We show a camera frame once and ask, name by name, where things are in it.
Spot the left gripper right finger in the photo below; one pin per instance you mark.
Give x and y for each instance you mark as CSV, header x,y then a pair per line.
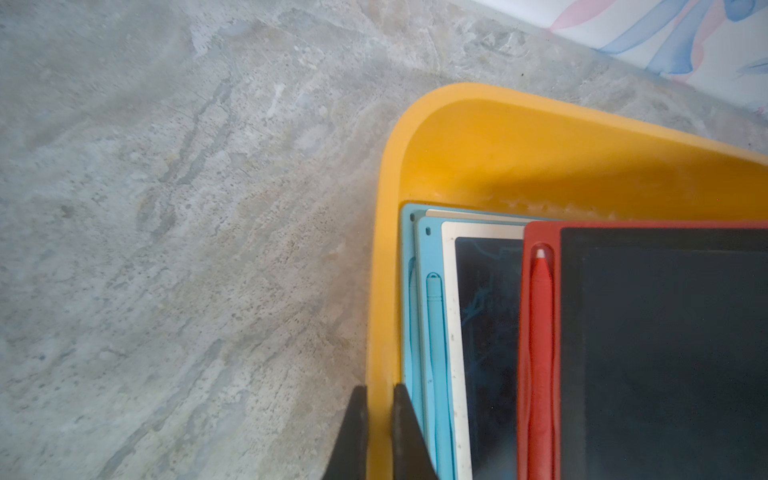
x,y
411,458

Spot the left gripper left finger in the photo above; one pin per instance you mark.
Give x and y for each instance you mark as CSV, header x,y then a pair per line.
x,y
349,455

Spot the yellow plastic storage box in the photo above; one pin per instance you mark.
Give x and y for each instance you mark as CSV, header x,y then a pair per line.
x,y
481,147

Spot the blue stylus pen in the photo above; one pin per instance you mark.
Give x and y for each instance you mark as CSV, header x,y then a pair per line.
x,y
440,370

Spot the red stylus pen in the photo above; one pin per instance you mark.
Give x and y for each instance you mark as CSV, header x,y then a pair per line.
x,y
540,461

